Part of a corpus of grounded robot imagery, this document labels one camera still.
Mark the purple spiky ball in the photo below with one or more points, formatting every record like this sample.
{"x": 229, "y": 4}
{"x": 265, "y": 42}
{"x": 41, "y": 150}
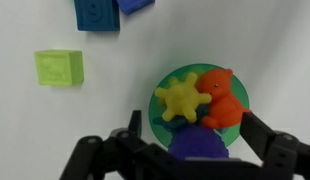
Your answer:
{"x": 197, "y": 141}

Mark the dark blue foam cube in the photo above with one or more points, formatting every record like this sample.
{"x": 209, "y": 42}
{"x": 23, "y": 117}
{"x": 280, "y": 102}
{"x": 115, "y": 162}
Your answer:
{"x": 97, "y": 15}

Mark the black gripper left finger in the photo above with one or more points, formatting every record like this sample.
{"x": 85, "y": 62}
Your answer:
{"x": 124, "y": 152}

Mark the yellow spiky star toy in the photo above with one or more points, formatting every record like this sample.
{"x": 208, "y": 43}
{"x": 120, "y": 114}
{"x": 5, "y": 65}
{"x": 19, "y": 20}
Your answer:
{"x": 182, "y": 98}

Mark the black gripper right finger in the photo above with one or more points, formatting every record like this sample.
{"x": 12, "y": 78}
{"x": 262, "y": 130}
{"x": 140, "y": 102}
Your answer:
{"x": 282, "y": 154}

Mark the orange rubber bear toy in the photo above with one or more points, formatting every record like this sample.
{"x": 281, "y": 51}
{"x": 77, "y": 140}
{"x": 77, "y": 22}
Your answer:
{"x": 225, "y": 110}

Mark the lime green foam cube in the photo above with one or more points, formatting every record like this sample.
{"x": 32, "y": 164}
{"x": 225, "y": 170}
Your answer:
{"x": 59, "y": 67}

